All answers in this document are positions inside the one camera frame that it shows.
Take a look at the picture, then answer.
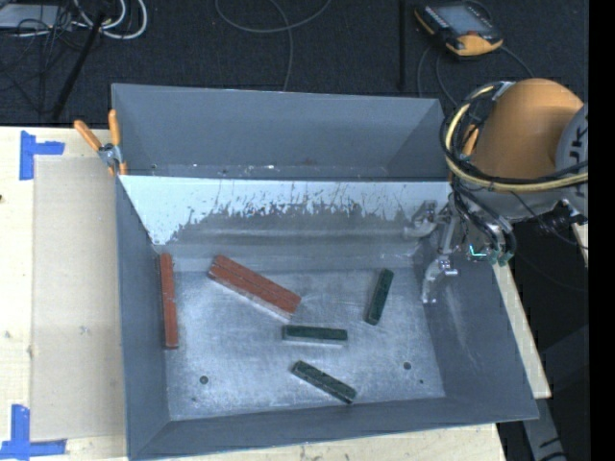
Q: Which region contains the black cylinder on white bracket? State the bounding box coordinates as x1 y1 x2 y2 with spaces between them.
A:
537 200 588 234

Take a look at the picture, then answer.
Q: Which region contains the grey metal bin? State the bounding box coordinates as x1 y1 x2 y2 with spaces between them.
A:
110 83 540 461

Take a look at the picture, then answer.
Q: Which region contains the dark green flat block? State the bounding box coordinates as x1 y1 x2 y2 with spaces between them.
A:
289 359 358 406
281 324 350 345
362 268 396 327

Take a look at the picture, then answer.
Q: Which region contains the pale flat board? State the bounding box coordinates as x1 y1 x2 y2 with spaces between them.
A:
29 155 128 444

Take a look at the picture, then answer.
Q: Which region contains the red-brown flat block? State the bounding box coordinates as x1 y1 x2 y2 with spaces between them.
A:
207 255 304 320
158 252 181 351

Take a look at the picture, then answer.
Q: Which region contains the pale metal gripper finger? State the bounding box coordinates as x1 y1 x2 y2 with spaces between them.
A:
402 201 439 240
421 257 459 305

